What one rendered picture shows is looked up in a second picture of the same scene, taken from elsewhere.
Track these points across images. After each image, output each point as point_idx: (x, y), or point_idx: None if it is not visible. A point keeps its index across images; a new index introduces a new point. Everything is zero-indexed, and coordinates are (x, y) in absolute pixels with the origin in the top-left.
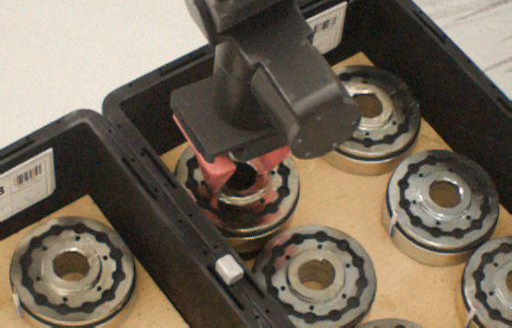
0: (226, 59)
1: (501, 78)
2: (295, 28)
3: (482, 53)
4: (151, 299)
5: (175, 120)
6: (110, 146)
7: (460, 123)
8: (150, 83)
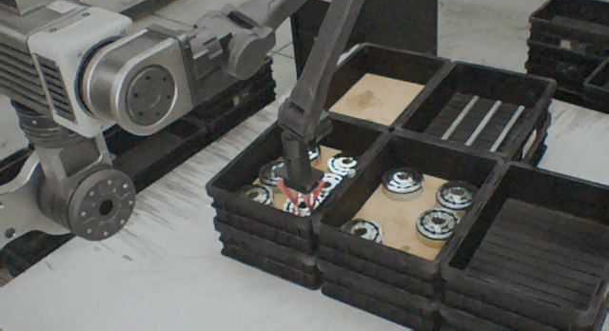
0: (306, 149)
1: (176, 224)
2: None
3: (166, 232)
4: None
5: (309, 194)
6: (324, 212)
7: (247, 173)
8: (292, 214)
